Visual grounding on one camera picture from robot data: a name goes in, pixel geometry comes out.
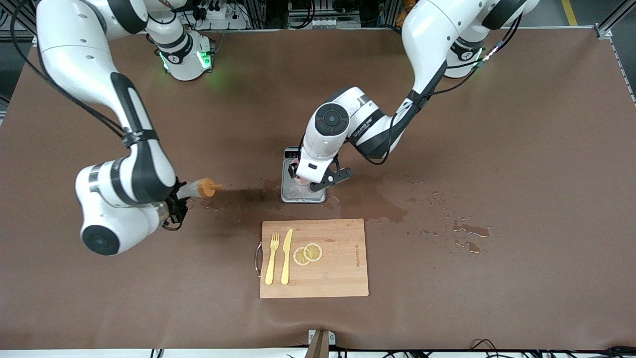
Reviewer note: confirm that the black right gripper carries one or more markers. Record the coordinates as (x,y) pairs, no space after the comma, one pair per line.
(175,207)

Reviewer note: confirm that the yellow plastic fork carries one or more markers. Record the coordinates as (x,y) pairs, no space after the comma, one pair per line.
(271,268)

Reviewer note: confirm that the white connector strip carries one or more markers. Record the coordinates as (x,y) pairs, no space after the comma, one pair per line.
(323,22)

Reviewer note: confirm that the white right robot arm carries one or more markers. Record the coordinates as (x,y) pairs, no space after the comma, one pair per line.
(99,89)

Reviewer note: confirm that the wooden cutting board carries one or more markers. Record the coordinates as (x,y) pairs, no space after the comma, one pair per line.
(338,268)

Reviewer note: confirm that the white power strip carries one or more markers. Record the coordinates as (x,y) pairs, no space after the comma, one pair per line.
(218,15)

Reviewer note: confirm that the yellow plastic knife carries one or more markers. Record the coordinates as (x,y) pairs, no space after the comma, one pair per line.
(285,263)

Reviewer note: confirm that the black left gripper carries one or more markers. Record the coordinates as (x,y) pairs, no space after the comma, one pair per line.
(291,172)

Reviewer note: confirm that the lemon slice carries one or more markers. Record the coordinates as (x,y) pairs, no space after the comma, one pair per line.
(313,251)
(298,258)

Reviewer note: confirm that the translucent squeeze bottle orange cap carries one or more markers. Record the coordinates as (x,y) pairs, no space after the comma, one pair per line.
(196,189)

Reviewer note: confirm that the brown table cover sheet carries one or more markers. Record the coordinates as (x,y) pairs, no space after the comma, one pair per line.
(472,174)

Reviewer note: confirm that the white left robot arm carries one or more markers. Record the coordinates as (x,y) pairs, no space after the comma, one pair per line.
(432,40)

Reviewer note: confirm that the silver digital kitchen scale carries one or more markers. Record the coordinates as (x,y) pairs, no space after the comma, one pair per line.
(298,195)

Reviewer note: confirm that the pink cup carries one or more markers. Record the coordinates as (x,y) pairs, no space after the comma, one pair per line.
(303,182)

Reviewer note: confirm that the orange snack bags pile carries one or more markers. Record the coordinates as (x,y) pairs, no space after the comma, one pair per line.
(407,5)

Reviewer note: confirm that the metal table edge bracket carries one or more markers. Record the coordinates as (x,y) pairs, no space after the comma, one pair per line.
(320,345)

